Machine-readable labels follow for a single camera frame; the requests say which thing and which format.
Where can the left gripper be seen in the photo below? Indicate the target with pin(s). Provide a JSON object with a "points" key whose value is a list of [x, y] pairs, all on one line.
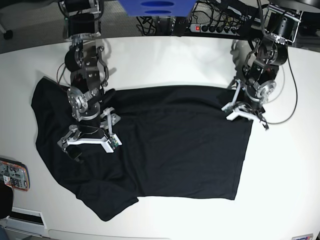
{"points": [[253, 108]]}

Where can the black chair castor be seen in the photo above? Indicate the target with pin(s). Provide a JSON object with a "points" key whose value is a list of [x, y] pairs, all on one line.
{"points": [[8, 35]]}

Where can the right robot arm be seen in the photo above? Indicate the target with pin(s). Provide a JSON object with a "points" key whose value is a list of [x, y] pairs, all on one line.
{"points": [[89, 75]]}

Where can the blue plastic box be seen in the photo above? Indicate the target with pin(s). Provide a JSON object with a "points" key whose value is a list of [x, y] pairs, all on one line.
{"points": [[153, 8]]}

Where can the white tray with black slot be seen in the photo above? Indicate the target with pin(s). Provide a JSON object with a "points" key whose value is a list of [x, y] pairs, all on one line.
{"points": [[25, 221]]}

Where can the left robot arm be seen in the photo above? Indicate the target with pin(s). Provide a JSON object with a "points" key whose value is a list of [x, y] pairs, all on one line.
{"points": [[279, 27]]}

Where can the black T-shirt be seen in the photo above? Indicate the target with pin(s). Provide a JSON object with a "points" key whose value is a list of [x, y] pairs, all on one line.
{"points": [[176, 142]]}

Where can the white power strip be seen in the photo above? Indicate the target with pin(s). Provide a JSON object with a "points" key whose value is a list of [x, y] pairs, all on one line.
{"points": [[214, 29]]}

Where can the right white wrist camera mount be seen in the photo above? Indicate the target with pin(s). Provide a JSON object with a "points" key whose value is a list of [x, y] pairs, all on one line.
{"points": [[109, 119]]}

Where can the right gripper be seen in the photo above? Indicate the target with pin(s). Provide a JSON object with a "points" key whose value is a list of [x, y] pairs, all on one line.
{"points": [[88, 129]]}

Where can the colourful sticker at table edge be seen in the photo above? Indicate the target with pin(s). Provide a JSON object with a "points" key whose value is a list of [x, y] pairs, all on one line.
{"points": [[304, 237]]}

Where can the black power adapter box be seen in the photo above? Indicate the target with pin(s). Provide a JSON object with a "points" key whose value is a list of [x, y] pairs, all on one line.
{"points": [[180, 24]]}

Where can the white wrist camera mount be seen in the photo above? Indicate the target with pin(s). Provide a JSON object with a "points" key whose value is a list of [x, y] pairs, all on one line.
{"points": [[109, 119], [233, 109]]}

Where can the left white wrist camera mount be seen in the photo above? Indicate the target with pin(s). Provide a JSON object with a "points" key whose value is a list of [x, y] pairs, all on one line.
{"points": [[233, 109]]}

